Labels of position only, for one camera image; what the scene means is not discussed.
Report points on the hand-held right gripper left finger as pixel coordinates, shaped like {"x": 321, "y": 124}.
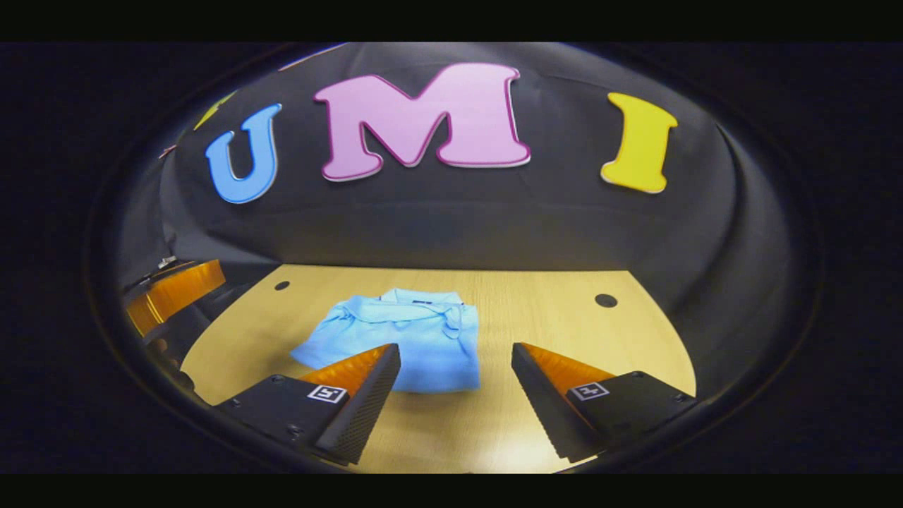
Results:
{"x": 367, "y": 409}

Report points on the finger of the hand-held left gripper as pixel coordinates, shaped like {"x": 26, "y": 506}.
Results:
{"x": 180, "y": 289}

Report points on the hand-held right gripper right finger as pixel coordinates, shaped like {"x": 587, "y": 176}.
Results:
{"x": 543, "y": 402}

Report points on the black backdrop cloth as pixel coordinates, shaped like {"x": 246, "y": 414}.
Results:
{"x": 458, "y": 219}

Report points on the light blue T-shirt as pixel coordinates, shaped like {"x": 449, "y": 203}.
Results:
{"x": 416, "y": 346}

